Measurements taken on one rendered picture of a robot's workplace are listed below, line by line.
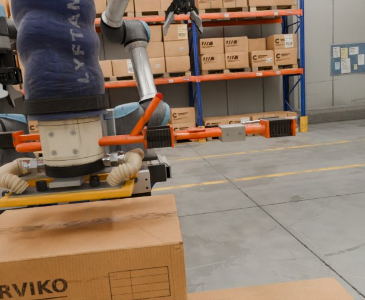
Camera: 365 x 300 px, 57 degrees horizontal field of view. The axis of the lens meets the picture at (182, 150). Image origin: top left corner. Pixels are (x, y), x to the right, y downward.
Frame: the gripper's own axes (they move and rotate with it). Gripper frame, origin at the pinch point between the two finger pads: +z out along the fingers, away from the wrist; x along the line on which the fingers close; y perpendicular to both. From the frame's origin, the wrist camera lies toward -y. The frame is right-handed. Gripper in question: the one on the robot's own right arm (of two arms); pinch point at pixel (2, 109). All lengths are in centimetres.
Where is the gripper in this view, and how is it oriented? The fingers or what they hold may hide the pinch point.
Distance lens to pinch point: 136.3
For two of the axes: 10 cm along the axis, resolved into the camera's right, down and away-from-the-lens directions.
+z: 0.7, 9.8, 1.7
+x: -0.6, -1.7, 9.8
